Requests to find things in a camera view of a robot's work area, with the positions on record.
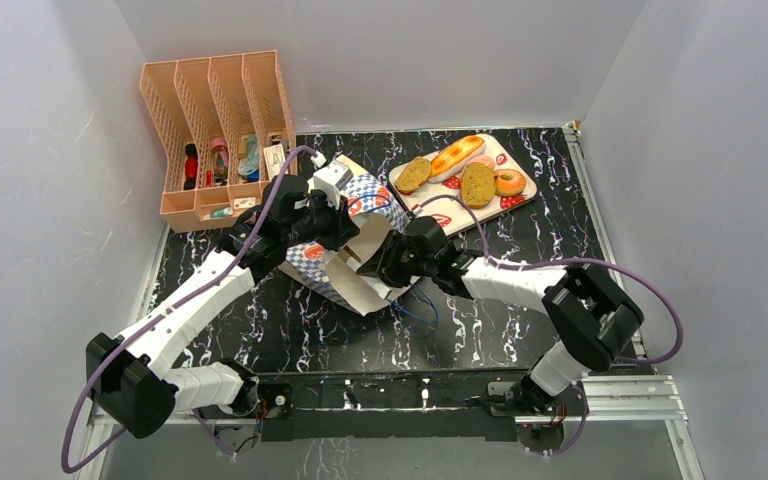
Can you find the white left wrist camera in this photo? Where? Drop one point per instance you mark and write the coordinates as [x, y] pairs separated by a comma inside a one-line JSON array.
[[330, 177]]

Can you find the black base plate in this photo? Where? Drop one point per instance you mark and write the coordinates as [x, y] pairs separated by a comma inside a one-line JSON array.
[[397, 404]]

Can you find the metal tongs white handles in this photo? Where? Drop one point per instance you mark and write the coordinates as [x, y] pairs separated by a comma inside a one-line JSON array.
[[352, 261]]

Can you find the white card in rack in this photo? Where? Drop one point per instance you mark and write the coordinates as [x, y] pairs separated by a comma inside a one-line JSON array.
[[274, 158]]

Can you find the small tube in rack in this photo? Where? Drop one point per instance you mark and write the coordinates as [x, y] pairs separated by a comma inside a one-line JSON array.
[[220, 213]]

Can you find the long glazed fake bread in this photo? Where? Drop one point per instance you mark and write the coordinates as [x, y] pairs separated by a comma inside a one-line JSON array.
[[451, 160]]

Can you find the pink frosted fake donut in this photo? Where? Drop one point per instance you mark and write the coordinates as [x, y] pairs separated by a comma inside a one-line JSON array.
[[485, 160]]

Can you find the blue item in rack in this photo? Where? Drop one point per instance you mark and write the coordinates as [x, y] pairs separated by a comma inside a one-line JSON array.
[[248, 166]]

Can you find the black red bottle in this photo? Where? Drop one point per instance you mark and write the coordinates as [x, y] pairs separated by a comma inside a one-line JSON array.
[[191, 166]]

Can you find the brown fake donut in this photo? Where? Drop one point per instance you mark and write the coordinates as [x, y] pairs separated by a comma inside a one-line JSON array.
[[509, 182]]

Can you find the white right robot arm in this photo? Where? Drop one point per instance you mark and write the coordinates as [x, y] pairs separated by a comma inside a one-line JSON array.
[[592, 315]]

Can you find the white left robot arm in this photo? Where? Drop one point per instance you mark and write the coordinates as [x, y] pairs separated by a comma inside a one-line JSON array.
[[132, 376]]

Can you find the brown fake bread slice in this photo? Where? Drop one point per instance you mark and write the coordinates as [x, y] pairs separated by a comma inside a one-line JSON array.
[[477, 186]]

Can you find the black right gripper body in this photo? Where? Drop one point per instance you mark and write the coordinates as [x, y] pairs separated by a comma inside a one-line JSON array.
[[393, 258]]

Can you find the pink file organizer rack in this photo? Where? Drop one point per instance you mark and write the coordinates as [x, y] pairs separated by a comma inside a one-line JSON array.
[[196, 100]]

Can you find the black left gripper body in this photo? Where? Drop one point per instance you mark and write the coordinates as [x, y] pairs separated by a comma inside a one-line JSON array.
[[322, 224]]

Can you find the checkered brown paper bag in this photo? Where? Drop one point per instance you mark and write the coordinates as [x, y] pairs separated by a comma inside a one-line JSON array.
[[377, 212]]

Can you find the pink capped bottle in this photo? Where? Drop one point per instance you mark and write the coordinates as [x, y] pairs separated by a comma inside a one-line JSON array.
[[219, 152]]

